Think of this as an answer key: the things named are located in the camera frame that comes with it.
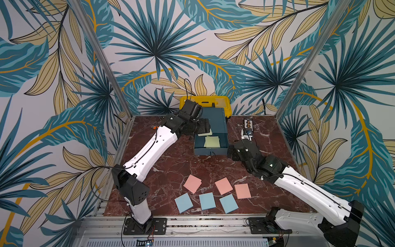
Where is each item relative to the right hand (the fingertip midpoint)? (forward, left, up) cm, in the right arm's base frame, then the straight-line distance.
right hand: (237, 146), depth 74 cm
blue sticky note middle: (-18, +15, -25) cm, 34 cm away
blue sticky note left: (-18, +27, -24) cm, 41 cm away
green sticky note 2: (+9, +11, -9) cm, 17 cm away
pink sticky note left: (-8, +23, -27) cm, 36 cm away
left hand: (+7, +16, +4) cm, 18 cm away
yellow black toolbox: (+42, +10, -7) cm, 44 cm away
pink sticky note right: (-13, -6, -26) cm, 30 cm away
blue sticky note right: (-19, +3, -24) cm, 31 cm away
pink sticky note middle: (-10, +5, -25) cm, 27 cm away
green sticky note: (+2, +14, +8) cm, 16 cm away
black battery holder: (+35, -19, -23) cm, 46 cm away
